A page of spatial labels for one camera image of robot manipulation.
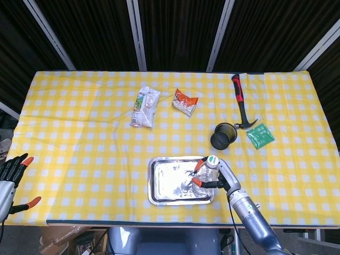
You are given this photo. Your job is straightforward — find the grey robot torso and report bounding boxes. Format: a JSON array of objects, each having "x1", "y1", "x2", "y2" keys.
[{"x1": 107, "y1": 227, "x2": 221, "y2": 255}]

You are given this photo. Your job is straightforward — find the clear plastic water bottle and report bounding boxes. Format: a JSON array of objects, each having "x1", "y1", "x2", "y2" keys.
[{"x1": 191, "y1": 155, "x2": 220, "y2": 199}]

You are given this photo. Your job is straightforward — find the dark pleated curtain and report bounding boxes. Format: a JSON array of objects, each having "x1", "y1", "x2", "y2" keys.
[{"x1": 0, "y1": 0, "x2": 340, "y2": 112}]

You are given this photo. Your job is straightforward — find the brown cardboard box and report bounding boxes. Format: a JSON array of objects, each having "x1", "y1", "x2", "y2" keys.
[{"x1": 38, "y1": 225, "x2": 92, "y2": 254}]

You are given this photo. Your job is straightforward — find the red black claw hammer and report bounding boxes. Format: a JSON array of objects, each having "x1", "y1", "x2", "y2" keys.
[{"x1": 231, "y1": 74, "x2": 259, "y2": 130}]

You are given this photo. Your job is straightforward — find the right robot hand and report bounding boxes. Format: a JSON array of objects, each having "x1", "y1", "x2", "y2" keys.
[{"x1": 191, "y1": 157, "x2": 242, "y2": 196}]

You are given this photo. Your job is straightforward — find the black mesh pen cup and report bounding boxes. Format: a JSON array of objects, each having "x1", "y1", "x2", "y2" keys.
[{"x1": 210, "y1": 122, "x2": 238, "y2": 151}]

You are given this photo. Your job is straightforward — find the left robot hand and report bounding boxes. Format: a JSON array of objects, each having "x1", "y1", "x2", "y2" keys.
[{"x1": 0, "y1": 152, "x2": 43, "y2": 223}]

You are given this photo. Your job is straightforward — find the yellow white checked tablecloth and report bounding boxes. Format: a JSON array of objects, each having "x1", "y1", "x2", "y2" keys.
[{"x1": 5, "y1": 70, "x2": 340, "y2": 226}]

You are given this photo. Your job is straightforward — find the stainless steel tray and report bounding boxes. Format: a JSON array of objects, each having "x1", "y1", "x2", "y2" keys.
[{"x1": 147, "y1": 156, "x2": 215, "y2": 206}]

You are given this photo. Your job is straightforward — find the white green snack bag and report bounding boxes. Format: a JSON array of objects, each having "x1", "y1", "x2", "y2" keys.
[{"x1": 129, "y1": 86, "x2": 162, "y2": 129}]

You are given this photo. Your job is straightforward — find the white metal frame post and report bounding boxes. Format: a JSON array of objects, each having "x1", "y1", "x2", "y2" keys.
[
  {"x1": 293, "y1": 20, "x2": 340, "y2": 72},
  {"x1": 0, "y1": 100, "x2": 21, "y2": 120},
  {"x1": 22, "y1": 0, "x2": 77, "y2": 71},
  {"x1": 206, "y1": 0, "x2": 236, "y2": 72},
  {"x1": 126, "y1": 0, "x2": 148, "y2": 72}
]

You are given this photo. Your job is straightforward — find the orange white snack bag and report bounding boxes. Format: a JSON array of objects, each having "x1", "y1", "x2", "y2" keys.
[{"x1": 172, "y1": 88, "x2": 199, "y2": 118}]

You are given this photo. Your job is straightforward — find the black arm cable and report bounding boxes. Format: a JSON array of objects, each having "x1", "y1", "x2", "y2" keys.
[{"x1": 226, "y1": 195, "x2": 250, "y2": 255}]

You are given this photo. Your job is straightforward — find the green sachet packet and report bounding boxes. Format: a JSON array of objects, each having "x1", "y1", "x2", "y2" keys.
[{"x1": 245, "y1": 123, "x2": 275, "y2": 151}]

